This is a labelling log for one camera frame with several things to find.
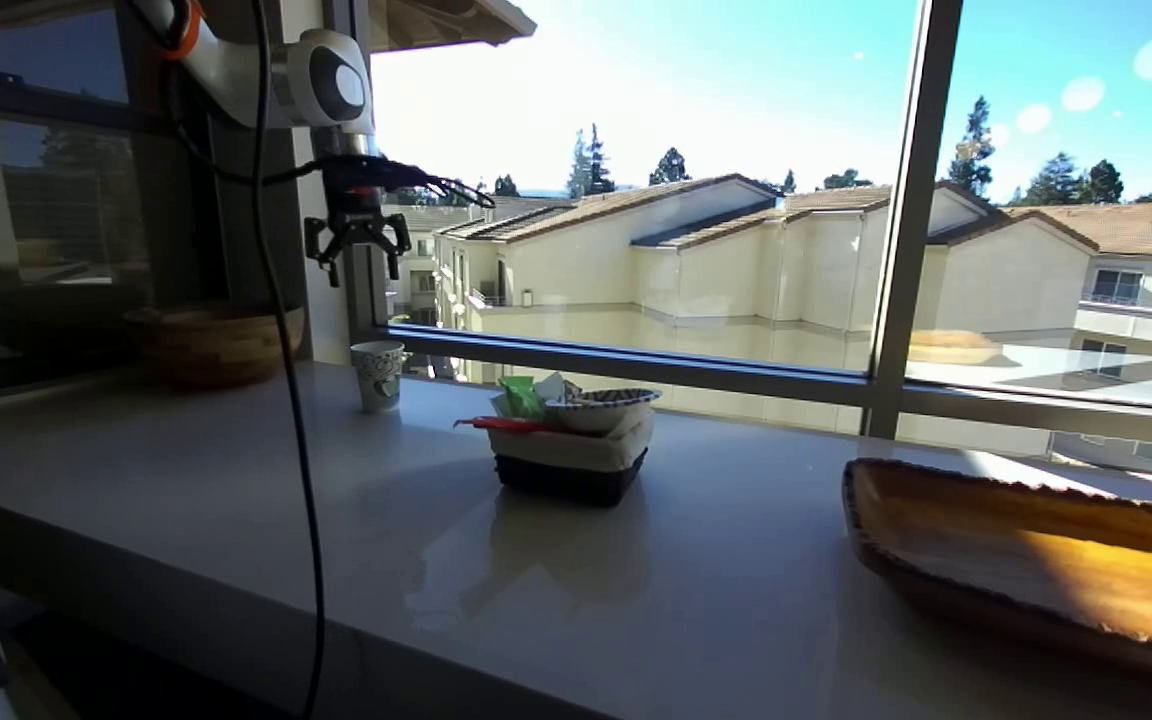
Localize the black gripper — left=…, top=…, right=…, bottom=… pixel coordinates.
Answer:
left=302, top=157, right=490, bottom=282

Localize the patterned paper cup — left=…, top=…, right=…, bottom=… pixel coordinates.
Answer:
left=351, top=340, right=408, bottom=412

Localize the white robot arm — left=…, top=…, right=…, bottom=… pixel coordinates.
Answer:
left=129, top=0, right=490, bottom=277

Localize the round wooden bowl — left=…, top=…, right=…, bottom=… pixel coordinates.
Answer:
left=122, top=304, right=302, bottom=388

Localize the green snack packet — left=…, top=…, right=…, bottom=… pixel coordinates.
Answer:
left=498, top=374, right=545, bottom=417

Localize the red packet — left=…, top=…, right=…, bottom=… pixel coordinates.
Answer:
left=451, top=417, right=547, bottom=437

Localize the blue white paper bowl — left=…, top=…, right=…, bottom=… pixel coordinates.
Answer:
left=545, top=388, right=654, bottom=437

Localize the black white food container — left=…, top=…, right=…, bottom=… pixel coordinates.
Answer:
left=487, top=420, right=652, bottom=506

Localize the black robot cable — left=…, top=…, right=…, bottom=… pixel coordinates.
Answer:
left=151, top=0, right=333, bottom=720

